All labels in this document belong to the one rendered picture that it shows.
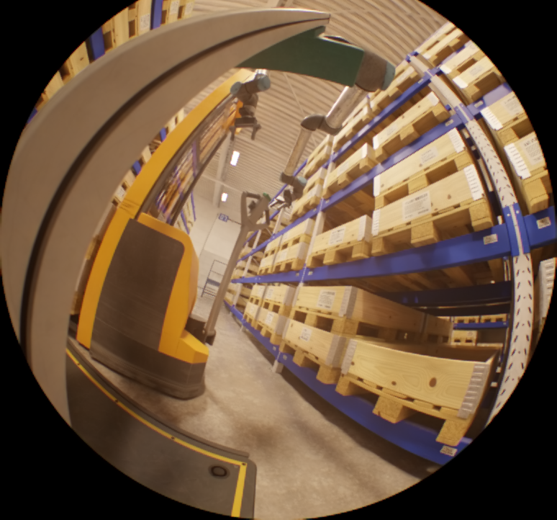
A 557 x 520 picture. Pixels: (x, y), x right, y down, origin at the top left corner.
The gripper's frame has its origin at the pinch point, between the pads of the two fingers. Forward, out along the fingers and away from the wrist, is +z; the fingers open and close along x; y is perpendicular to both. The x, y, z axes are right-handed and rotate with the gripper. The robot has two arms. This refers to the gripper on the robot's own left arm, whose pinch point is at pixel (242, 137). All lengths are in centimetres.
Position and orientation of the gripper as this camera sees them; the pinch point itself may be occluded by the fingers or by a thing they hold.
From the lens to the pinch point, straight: 118.8
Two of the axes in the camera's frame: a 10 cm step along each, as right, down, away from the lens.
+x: -9.8, -1.3, 1.7
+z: -1.2, 9.9, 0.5
